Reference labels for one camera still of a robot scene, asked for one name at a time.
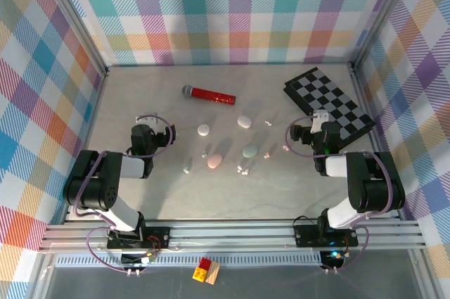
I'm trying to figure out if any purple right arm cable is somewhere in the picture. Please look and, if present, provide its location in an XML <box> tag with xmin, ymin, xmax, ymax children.
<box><xmin>285</xmin><ymin>117</ymin><xmax>405</xmax><ymax>274</ymax></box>

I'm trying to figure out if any red yellow toy brick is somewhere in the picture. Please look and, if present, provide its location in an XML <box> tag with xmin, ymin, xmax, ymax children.
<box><xmin>191</xmin><ymin>257</ymin><xmax>213</xmax><ymax>283</ymax></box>

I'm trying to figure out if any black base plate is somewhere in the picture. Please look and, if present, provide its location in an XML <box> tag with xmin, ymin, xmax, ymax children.
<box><xmin>293</xmin><ymin>224</ymin><xmax>360</xmax><ymax>248</ymax></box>
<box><xmin>106</xmin><ymin>226</ymin><xmax>172</xmax><ymax>250</ymax></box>

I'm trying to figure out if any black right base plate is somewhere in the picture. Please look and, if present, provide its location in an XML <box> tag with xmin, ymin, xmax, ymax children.
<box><xmin>293</xmin><ymin>224</ymin><xmax>360</xmax><ymax>248</ymax></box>

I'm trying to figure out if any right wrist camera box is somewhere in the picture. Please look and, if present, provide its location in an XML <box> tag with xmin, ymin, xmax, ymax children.
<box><xmin>311</xmin><ymin>110</ymin><xmax>330</xmax><ymax>134</ymax></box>

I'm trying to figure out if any left controller board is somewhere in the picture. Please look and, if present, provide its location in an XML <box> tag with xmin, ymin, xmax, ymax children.
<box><xmin>120</xmin><ymin>252</ymin><xmax>158</xmax><ymax>269</ymax></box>

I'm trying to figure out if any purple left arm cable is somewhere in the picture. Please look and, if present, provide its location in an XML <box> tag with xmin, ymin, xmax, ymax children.
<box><xmin>72</xmin><ymin>114</ymin><xmax>177</xmax><ymax>275</ymax></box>

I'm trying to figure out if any right controller board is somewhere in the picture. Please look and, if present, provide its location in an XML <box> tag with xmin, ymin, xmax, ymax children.
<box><xmin>320</xmin><ymin>249</ymin><xmax>346</xmax><ymax>269</ymax></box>

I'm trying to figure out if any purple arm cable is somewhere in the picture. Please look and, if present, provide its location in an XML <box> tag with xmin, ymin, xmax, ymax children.
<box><xmin>285</xmin><ymin>117</ymin><xmax>405</xmax><ymax>274</ymax></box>
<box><xmin>72</xmin><ymin>114</ymin><xmax>177</xmax><ymax>275</ymax></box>

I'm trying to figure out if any red toy microphone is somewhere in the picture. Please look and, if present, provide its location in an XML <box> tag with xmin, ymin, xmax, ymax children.
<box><xmin>181</xmin><ymin>84</ymin><xmax>237</xmax><ymax>106</ymax></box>

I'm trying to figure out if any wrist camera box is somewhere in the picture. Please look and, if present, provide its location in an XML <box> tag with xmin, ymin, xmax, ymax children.
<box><xmin>135</xmin><ymin>112</ymin><xmax>158</xmax><ymax>126</ymax></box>
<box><xmin>311</xmin><ymin>110</ymin><xmax>330</xmax><ymax>134</ymax></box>

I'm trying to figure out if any aluminium front rail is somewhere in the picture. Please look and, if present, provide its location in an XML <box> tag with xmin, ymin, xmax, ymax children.
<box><xmin>39</xmin><ymin>219</ymin><xmax>429</xmax><ymax>255</ymax></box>

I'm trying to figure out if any black grey chessboard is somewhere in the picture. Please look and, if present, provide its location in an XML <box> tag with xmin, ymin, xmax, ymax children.
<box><xmin>283</xmin><ymin>66</ymin><xmax>375</xmax><ymax>148</ymax></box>

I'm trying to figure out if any aluminium frame post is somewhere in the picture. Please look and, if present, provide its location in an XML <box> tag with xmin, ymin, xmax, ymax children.
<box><xmin>350</xmin><ymin>0</ymin><xmax>418</xmax><ymax>72</ymax></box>
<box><xmin>33</xmin><ymin>0</ymin><xmax>110</xmax><ymax>78</ymax></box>

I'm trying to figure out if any wooden block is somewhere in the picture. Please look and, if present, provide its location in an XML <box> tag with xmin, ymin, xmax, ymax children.
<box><xmin>204</xmin><ymin>262</ymin><xmax>221</xmax><ymax>286</ymax></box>

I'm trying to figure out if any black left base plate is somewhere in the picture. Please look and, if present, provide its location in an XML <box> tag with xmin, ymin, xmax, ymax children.
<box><xmin>106</xmin><ymin>226</ymin><xmax>172</xmax><ymax>250</ymax></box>

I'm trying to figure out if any controller board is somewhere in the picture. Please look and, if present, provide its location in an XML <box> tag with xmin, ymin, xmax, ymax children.
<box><xmin>120</xmin><ymin>252</ymin><xmax>158</xmax><ymax>269</ymax></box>
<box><xmin>320</xmin><ymin>249</ymin><xmax>346</xmax><ymax>269</ymax></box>

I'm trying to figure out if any pink charging case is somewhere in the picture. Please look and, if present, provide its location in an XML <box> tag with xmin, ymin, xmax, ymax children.
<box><xmin>207</xmin><ymin>153</ymin><xmax>224</xmax><ymax>170</ymax></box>

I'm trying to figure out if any slotted vent strip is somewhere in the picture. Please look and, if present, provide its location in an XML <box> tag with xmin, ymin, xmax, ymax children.
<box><xmin>55</xmin><ymin>255</ymin><xmax>323</xmax><ymax>268</ymax></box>

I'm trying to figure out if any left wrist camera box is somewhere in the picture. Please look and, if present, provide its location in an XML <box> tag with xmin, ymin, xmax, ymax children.
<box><xmin>135</xmin><ymin>112</ymin><xmax>158</xmax><ymax>126</ymax></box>

